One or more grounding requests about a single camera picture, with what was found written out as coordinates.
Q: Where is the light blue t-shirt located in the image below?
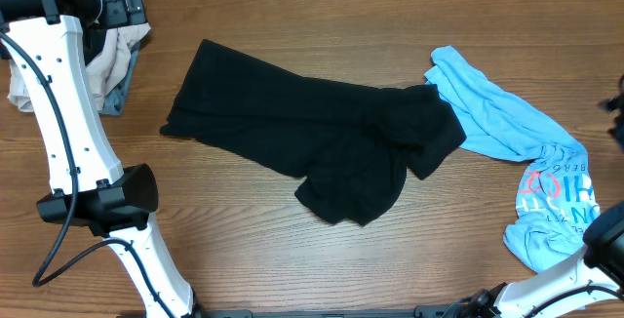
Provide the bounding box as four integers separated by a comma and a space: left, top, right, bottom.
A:
425, 46, 601, 272

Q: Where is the folded beige garment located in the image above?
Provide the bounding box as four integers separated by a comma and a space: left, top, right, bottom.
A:
7, 22, 152, 113

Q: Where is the folded grey garment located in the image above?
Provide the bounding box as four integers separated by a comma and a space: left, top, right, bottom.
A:
99, 42, 140, 116

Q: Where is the black polo shirt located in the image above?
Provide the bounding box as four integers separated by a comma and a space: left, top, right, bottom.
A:
160, 40, 466, 225

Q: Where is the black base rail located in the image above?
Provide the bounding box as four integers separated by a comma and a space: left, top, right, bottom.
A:
116, 303, 469, 318

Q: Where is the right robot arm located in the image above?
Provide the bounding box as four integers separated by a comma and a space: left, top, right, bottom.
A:
453, 72, 621, 317

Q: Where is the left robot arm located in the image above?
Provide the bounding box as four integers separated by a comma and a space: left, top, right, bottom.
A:
1, 0, 201, 317

